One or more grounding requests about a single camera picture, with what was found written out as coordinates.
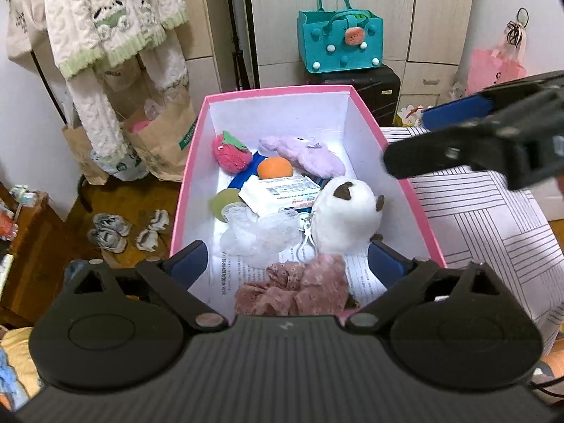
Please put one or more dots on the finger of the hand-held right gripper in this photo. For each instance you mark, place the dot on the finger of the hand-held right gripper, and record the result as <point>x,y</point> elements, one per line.
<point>432,154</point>
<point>458,112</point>

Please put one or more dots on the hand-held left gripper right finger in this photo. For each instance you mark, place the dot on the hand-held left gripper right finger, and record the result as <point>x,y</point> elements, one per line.
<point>385,265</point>

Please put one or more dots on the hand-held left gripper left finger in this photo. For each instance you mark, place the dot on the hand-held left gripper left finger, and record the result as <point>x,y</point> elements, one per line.
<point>191,261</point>

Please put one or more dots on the green round puff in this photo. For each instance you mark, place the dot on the green round puff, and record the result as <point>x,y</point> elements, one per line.
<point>222,202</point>

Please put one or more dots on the white mesh bath pouf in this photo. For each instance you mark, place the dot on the white mesh bath pouf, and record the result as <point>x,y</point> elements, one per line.
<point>255,238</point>

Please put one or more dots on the pink floral scrunchie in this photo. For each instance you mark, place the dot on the pink floral scrunchie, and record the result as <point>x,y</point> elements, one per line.
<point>304,286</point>

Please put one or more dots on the white tissue packet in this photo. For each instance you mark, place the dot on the white tissue packet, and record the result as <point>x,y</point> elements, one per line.
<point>277,194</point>

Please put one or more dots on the red strawberry plush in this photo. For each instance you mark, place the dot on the red strawberry plush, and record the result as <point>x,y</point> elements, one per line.
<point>229,154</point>

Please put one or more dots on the purple plush toy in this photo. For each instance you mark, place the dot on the purple plush toy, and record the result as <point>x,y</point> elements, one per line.
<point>308,158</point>

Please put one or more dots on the orange plush ball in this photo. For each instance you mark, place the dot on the orange plush ball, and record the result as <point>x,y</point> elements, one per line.
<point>275,168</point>

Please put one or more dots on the pink cardboard box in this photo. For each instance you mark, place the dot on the pink cardboard box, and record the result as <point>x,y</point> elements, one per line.
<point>282,110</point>

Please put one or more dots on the white orange plastic bag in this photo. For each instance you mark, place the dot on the white orange plastic bag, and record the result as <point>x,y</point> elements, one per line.
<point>409,114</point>

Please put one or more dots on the beige slippers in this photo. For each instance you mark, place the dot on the beige slippers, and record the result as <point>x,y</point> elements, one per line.
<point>150,240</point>

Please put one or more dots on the pink paper bag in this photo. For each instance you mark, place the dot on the pink paper bag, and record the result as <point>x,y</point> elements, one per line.
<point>489,70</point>

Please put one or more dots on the black suitcase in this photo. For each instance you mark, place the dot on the black suitcase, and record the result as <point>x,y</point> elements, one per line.
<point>374,92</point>

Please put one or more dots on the grey sneaker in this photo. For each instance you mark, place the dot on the grey sneaker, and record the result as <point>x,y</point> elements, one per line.
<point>112,224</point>
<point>108,241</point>

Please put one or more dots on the cream wardrobe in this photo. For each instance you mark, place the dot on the cream wardrobe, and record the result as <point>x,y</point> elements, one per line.
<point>423,9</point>

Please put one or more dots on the white green plastic bag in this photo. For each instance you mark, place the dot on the white green plastic bag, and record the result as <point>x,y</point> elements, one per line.
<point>123,169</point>

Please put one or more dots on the brown paper bag green label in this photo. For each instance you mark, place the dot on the brown paper bag green label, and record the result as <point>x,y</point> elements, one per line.
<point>172,141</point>

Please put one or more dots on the black coat rack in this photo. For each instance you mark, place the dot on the black coat rack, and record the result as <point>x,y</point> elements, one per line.
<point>80,191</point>

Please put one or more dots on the teal felt handbag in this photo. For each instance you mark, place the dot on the teal felt handbag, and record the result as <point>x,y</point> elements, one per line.
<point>335,53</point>

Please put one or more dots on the pink cloth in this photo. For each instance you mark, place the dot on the pink cloth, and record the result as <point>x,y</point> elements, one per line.
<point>141,125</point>

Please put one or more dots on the wooden cabinet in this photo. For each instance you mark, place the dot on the wooden cabinet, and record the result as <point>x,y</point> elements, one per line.
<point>35,264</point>

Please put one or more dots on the yellow blanket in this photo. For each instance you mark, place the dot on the yellow blanket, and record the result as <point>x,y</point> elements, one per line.
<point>17,339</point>

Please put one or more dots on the black folded tripod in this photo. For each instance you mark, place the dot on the black folded tripod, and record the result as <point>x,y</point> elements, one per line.
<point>240,61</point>

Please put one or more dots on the beige tote bag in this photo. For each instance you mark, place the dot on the beige tote bag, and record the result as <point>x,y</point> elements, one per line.
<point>24,31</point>

